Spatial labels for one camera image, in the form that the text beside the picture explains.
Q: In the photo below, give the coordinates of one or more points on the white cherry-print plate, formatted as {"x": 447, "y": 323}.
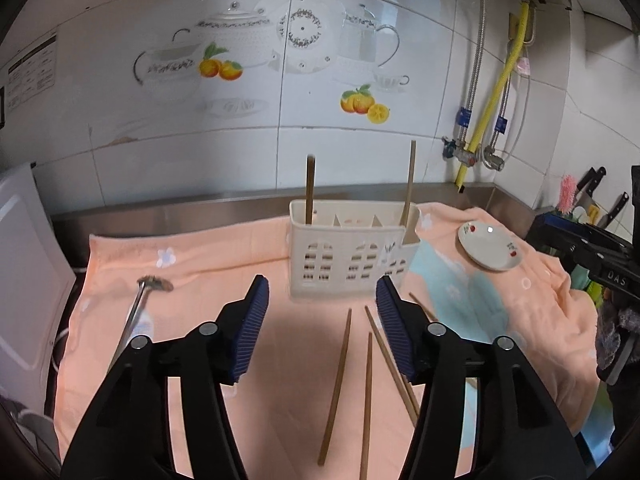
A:
{"x": 487, "y": 245}

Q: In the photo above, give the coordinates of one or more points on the light wooden chopstick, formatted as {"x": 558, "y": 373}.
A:
{"x": 422, "y": 306}
{"x": 336, "y": 385}
{"x": 367, "y": 405}
{"x": 387, "y": 355}
{"x": 410, "y": 180}

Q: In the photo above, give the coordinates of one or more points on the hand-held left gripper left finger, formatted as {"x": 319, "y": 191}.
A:
{"x": 250, "y": 330}

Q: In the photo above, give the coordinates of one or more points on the white wall label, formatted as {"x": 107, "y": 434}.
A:
{"x": 32, "y": 67}

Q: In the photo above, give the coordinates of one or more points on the pink brush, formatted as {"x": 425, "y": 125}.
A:
{"x": 567, "y": 192}

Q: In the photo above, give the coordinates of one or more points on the green cloth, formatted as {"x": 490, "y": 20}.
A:
{"x": 585, "y": 285}

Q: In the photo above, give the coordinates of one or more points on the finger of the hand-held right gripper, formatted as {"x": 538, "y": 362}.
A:
{"x": 580, "y": 247}

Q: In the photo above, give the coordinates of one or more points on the dark wooden chopstick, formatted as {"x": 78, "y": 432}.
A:
{"x": 310, "y": 190}

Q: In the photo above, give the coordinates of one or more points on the white plastic utensil holder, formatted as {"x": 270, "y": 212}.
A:
{"x": 350, "y": 260}

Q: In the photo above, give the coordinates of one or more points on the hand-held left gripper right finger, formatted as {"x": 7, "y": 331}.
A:
{"x": 395, "y": 330}

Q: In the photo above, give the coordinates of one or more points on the white plastic board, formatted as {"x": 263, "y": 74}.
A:
{"x": 30, "y": 285}

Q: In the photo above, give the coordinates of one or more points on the thin clear tube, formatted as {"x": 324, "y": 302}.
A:
{"x": 526, "y": 100}

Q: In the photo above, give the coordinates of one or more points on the metal pipe valve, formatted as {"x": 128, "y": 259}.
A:
{"x": 492, "y": 160}
{"x": 462, "y": 152}

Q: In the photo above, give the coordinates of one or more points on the peach printed towel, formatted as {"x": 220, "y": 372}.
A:
{"x": 200, "y": 260}

